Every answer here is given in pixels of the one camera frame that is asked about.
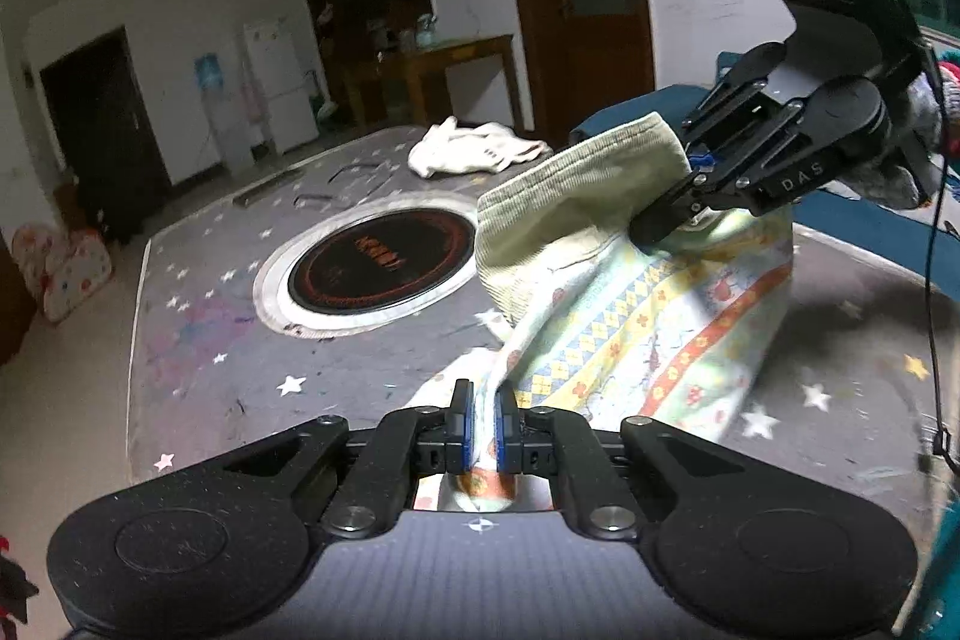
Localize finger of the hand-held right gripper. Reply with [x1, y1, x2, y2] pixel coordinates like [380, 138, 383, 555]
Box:
[679, 42, 790, 170]
[628, 91, 827, 247]

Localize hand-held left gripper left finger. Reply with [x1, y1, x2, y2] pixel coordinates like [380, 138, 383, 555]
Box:
[208, 377, 479, 537]

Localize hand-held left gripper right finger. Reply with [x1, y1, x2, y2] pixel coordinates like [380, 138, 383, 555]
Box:
[493, 377, 760, 537]

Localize colourful patterned child's jacket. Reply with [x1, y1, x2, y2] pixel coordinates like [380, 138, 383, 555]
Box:
[409, 111, 796, 513]

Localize person's right hand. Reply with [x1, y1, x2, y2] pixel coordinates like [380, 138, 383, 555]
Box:
[846, 76, 946, 211]

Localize blue sofa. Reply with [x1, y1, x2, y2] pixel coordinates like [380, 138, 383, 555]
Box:
[568, 51, 960, 285]

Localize round black induction cooktop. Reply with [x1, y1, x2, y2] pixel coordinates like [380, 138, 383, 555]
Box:
[253, 206, 481, 337]

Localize cream garment with number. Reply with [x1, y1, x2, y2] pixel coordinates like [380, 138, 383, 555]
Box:
[409, 115, 552, 180]

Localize grey star-print table cover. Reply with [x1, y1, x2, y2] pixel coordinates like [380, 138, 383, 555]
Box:
[124, 122, 946, 513]

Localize brown wooden desk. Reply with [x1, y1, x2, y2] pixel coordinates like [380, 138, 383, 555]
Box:
[341, 34, 526, 135]

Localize flat dark bar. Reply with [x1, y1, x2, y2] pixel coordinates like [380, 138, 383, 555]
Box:
[232, 171, 301, 206]

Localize white water dispenser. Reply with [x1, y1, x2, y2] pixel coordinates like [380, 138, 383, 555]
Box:
[204, 89, 254, 172]

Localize white refrigerator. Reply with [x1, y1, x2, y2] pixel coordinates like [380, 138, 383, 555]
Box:
[244, 17, 320, 154]

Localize pink hanging cloth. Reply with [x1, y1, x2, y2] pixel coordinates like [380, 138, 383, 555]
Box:
[240, 77, 271, 125]

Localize polka-dot play tent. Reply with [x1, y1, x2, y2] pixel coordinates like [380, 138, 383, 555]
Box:
[11, 224, 113, 322]

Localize person's teal clothing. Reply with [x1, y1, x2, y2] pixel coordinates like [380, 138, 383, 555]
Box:
[911, 452, 960, 640]

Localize dark wooden door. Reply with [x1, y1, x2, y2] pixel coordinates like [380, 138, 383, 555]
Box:
[41, 29, 173, 221]

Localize black cable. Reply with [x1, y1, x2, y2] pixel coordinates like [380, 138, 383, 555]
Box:
[921, 182, 960, 483]

